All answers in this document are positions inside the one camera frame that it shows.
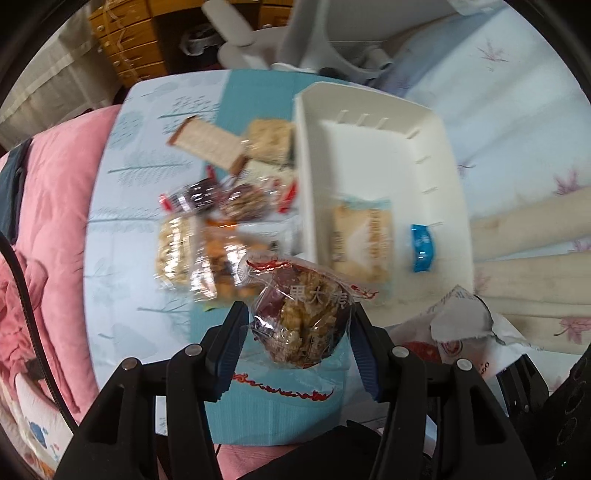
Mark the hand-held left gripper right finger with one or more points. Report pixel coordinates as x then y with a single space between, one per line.
364 364

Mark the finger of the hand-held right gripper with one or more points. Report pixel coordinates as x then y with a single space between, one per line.
521 383

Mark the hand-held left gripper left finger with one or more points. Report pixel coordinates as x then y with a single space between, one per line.
231 355

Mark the clear red-edged walnut date packet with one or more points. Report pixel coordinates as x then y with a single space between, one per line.
300 323

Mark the white and red snack packet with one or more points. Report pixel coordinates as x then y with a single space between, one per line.
457 318

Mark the orange nut snack packet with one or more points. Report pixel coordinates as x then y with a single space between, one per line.
221 263

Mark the peanut brittle packet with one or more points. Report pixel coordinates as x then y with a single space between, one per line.
175 251

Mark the dark red-ended snack packet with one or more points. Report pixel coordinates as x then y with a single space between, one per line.
196 196

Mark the white plastic basket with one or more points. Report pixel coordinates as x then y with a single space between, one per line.
369 152

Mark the teal placemat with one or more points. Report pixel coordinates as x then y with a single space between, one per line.
277 406

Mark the cream white wafer packet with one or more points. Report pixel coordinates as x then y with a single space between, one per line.
362 240

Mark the small blue snack packet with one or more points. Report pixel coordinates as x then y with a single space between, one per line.
422 247

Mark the small walnut date packet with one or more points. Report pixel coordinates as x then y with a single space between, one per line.
244 201

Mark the white red-ended snack packet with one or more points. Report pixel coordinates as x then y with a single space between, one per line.
268 173

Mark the printed white cloth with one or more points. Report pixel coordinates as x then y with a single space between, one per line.
32 424

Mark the long brown cracker packet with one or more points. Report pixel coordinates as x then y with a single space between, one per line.
207 141

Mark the leaf print bedsheet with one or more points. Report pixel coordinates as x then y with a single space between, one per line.
508 115

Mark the dark blue cloth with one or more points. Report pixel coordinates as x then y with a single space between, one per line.
11 184

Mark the beige curtain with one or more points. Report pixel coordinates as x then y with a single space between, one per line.
55 92

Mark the trash bin with black bag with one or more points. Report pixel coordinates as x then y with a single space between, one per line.
199 40

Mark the grey office chair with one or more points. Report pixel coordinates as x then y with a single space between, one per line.
314 41

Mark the wooden desk with drawers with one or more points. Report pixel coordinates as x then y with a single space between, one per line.
134 41

